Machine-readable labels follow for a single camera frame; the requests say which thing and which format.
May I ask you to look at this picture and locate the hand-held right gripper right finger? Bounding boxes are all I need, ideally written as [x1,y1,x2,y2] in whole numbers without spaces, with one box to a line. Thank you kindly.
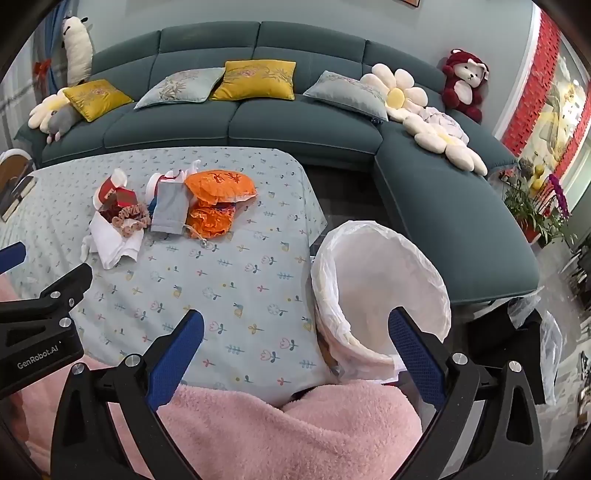
[388,307,546,480]

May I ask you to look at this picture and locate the orange plastic bag blue print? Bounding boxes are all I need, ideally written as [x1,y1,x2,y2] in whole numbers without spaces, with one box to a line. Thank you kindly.
[186,200,238,241]

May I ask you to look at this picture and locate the dining chairs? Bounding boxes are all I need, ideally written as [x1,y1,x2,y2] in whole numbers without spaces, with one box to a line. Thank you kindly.
[561,240,591,296]

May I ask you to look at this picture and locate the pale blue embroidered cushion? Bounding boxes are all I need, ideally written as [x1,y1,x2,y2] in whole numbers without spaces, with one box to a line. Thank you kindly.
[134,68,226,110]
[302,71,389,123]

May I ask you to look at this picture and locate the trash bin with white liner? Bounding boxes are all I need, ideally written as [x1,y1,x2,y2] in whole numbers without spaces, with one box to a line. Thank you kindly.
[310,220,452,384]

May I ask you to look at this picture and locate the wooden chair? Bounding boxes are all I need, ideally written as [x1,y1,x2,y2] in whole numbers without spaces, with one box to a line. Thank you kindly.
[0,148,38,222]

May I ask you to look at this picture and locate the white flower plush cushion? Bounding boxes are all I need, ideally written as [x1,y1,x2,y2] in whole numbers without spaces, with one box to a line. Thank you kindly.
[402,108,489,176]
[360,62,429,121]
[28,88,70,132]

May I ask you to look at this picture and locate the brown scrunchie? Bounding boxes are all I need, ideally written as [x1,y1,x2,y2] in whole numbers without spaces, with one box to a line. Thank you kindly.
[110,203,152,234]

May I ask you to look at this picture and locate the small red box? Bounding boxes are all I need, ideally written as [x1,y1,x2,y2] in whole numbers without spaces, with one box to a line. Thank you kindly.
[104,189,137,210]

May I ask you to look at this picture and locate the long white plush toy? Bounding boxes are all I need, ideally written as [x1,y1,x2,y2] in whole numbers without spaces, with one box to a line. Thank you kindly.
[61,16,95,86]

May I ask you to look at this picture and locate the crushed red paper cup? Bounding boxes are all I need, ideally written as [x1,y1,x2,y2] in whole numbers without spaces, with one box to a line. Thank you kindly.
[92,168,134,208]

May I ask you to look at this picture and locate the orange plastic bag red print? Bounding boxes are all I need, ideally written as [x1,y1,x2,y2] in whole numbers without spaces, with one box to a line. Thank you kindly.
[185,170,257,206]

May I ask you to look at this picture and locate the wall mural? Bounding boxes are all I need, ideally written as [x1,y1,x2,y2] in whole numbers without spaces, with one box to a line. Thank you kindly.
[522,51,591,185]

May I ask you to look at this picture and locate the red wall decoration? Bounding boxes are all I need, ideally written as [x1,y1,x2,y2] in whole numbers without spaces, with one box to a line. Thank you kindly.
[501,9,573,160]

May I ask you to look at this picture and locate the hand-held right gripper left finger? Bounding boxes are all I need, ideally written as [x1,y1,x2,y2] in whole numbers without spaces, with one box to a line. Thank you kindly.
[50,309,206,480]

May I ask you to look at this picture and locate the white tissue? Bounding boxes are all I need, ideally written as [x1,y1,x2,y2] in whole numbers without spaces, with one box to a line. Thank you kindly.
[81,210,145,271]

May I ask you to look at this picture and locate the floral print tablecloth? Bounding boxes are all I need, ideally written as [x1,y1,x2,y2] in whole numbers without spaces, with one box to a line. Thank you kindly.
[0,148,329,407]

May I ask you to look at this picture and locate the teal corner sofa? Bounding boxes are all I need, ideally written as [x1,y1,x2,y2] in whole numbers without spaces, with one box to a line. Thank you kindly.
[14,21,541,305]

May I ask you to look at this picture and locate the pink fluffy cloth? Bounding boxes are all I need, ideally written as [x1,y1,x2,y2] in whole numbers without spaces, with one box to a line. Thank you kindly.
[0,272,423,480]

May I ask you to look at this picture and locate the grey fabric pouch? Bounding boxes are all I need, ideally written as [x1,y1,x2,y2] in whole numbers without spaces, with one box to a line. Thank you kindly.
[150,181,191,234]

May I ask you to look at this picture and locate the purple orchid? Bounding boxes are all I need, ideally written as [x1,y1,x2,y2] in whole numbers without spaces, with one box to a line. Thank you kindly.
[547,173,573,217]

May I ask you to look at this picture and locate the yellow embroidered cushion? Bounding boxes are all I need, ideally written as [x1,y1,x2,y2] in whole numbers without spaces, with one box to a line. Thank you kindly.
[209,60,297,101]
[62,79,134,123]

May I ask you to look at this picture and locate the green potted plant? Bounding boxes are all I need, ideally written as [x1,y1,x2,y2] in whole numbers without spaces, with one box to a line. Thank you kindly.
[501,173,578,245]

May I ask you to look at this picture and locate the blue curtain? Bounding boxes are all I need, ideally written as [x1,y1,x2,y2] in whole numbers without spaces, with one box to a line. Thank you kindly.
[34,9,70,93]

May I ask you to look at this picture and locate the red teddy bear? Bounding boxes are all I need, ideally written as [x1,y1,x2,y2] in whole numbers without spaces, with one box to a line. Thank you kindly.
[441,48,490,124]

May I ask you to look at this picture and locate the pale quilted cushion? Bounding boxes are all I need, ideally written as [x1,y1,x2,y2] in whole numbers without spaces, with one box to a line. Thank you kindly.
[418,106,469,146]

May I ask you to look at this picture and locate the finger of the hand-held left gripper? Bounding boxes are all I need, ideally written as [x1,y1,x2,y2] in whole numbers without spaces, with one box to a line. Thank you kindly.
[0,241,27,278]
[0,262,94,326]

